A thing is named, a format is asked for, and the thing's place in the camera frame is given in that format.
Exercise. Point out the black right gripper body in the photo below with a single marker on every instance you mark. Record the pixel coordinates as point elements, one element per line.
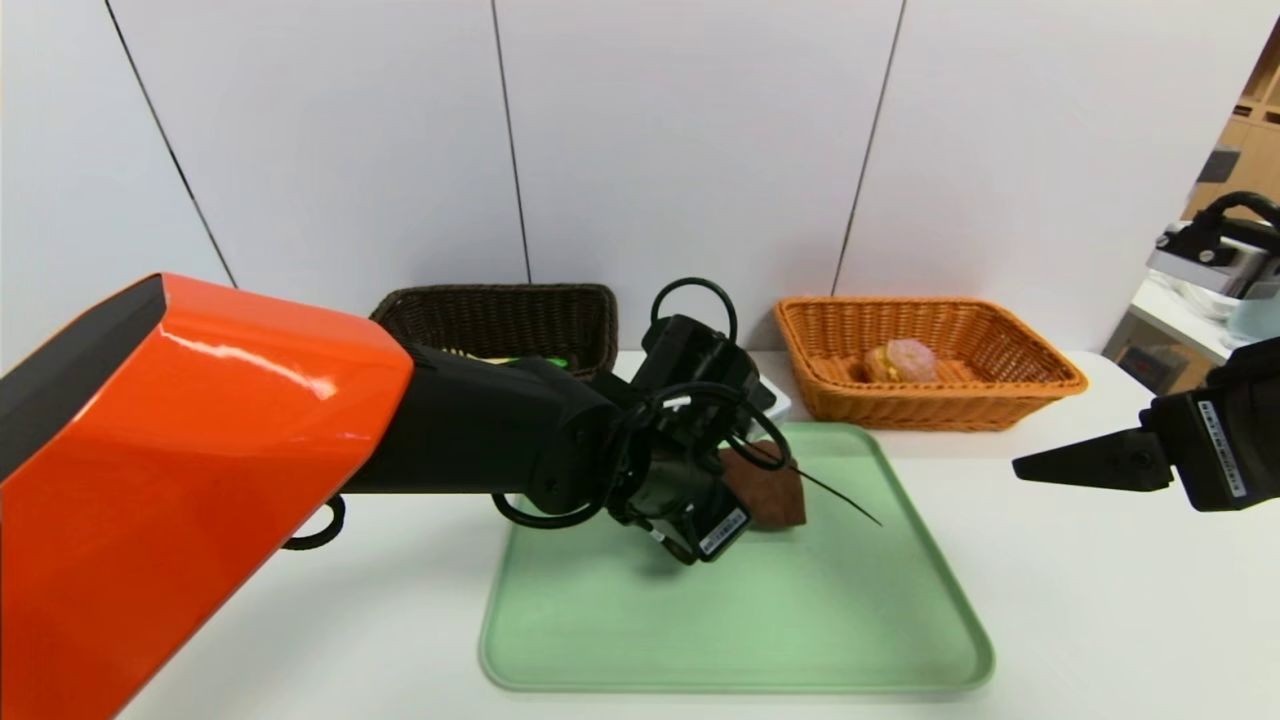
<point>1213,450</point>

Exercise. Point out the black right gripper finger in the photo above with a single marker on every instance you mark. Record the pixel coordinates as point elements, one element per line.
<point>1100,465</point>

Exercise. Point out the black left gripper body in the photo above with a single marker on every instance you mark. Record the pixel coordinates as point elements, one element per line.
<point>722,531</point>

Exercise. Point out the brown towel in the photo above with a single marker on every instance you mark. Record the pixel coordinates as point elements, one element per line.
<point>775,495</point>

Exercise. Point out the pink and yellow bun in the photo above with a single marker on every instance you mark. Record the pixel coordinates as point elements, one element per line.
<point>905,360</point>

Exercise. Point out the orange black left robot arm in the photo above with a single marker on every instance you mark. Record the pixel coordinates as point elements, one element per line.
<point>200,450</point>

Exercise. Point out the orange wicker basket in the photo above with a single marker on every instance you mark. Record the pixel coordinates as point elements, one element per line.
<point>900,405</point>

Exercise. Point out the dark brown wicker basket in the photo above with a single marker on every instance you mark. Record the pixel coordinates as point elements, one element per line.
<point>500,320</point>

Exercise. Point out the light green plastic tray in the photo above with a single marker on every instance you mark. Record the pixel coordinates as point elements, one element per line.
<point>760,620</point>

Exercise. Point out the thin black zip tie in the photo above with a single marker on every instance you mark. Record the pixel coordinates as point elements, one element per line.
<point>840,497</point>

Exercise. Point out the white background table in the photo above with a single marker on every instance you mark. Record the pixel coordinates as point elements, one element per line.
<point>1175,320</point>

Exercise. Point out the blue grey container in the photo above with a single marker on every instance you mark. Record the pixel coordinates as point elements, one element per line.
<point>1260,320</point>

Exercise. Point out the wooden shelf cabinet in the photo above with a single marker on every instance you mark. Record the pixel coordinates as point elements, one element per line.
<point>1250,150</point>

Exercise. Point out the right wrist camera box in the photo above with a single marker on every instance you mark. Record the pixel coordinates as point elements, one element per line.
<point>1215,265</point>

